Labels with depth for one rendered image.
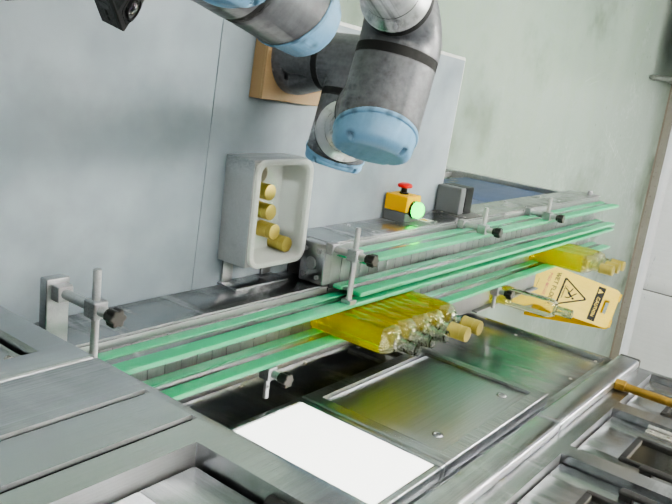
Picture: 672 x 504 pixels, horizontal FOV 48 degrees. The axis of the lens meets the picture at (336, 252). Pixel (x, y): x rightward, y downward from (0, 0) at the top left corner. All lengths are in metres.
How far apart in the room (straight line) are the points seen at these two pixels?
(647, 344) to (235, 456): 7.19
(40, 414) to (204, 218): 0.90
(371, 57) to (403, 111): 0.08
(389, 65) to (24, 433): 0.63
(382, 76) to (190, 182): 0.58
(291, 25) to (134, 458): 0.38
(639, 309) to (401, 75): 6.75
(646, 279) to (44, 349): 7.04
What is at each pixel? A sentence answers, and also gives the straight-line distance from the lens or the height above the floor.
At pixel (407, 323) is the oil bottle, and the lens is 1.60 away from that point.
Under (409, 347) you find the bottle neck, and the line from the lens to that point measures 1.53.
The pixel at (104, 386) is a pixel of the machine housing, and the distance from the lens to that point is 0.73.
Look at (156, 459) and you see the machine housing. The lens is 0.62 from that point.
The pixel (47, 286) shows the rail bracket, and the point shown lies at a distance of 1.21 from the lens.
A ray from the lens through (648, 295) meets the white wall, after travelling 7.62.
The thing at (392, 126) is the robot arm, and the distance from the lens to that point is 1.01.
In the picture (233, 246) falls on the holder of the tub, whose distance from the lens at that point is 1.54.
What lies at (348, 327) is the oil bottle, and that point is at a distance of 1.59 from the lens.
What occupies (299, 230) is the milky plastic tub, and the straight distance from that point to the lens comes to 1.63.
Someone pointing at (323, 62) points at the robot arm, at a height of 0.90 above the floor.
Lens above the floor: 1.83
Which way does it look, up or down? 35 degrees down
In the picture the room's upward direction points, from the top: 107 degrees clockwise
